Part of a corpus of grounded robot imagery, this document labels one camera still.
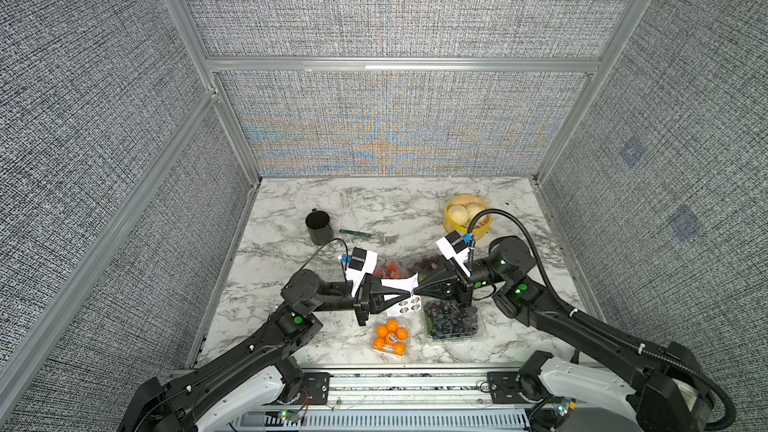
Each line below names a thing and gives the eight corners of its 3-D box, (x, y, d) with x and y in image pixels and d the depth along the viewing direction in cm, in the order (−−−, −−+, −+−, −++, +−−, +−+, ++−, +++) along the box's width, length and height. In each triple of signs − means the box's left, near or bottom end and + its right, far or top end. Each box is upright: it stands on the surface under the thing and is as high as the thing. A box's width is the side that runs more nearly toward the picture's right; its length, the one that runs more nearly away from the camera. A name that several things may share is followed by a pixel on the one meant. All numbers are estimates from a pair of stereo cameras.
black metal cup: (308, 245, 102) (303, 231, 95) (312, 223, 108) (307, 208, 101) (332, 245, 102) (328, 231, 95) (334, 223, 108) (331, 208, 101)
